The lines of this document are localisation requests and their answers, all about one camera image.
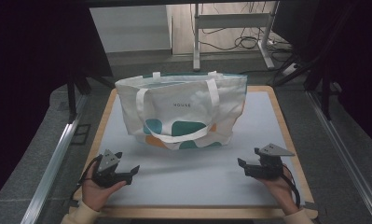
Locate white metal desk frame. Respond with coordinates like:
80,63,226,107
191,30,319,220
192,1,282,72

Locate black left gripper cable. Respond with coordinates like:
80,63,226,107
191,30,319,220
69,153,104,201

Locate person's left hand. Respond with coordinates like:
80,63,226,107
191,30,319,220
81,161,128,213

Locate dark floor plate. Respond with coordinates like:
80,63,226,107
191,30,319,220
70,123,92,146

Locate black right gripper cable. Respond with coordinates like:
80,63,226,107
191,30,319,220
279,172,302,209

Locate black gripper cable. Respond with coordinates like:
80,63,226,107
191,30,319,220
69,153,104,201
279,172,302,209

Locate white canvas tote bag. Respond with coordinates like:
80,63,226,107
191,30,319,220
114,70,249,151

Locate silver metal rail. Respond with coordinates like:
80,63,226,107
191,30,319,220
20,92,92,224
307,90,372,224

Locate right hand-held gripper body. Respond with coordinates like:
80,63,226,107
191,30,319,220
242,143,296,181

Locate white power strip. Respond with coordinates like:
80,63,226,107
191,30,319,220
281,62,300,77

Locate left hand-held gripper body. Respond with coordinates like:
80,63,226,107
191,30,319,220
91,148,134,189

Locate dark curtain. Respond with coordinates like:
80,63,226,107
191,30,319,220
0,0,114,209
271,0,372,153

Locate person's right hand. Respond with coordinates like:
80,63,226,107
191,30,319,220
255,167,300,216

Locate black metal stand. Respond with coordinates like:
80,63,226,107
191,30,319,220
272,50,343,121
65,72,117,124

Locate black floor cables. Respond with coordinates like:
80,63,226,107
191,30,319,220
189,2,297,54

